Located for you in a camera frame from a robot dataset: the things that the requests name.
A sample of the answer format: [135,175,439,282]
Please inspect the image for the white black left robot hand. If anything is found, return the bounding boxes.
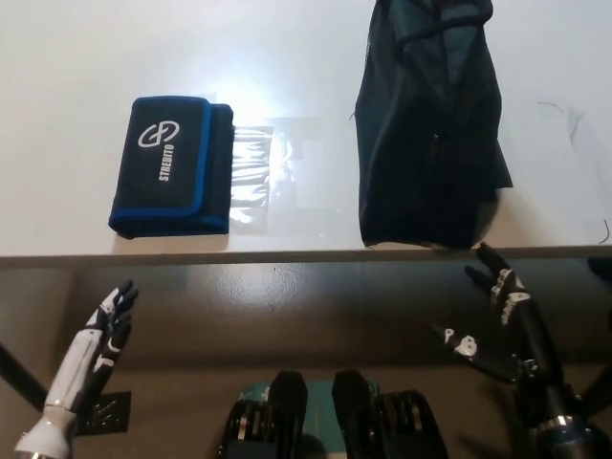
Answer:
[12,278,141,459]

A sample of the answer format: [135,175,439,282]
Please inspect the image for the black blue Strebito notebook case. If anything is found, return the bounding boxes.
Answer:
[107,96,235,239]

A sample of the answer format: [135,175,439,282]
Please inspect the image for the clear plastic sheet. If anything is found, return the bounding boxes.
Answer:
[228,119,336,240]

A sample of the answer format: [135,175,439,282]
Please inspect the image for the dark navy garment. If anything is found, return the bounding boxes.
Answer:
[354,0,514,251]

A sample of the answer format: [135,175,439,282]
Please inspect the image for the black floor marker plate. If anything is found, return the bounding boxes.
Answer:
[75,390,133,437]

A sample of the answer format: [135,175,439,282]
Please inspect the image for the black diagonal table leg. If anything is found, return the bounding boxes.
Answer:
[0,341,52,417]

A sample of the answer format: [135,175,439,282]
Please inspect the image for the thin black thread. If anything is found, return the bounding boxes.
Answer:
[536,98,587,144]

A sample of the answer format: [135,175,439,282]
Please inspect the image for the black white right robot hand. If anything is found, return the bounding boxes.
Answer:
[428,242,589,427]

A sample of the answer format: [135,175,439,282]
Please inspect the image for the robot legs and feet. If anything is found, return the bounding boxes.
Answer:
[214,368,453,459]

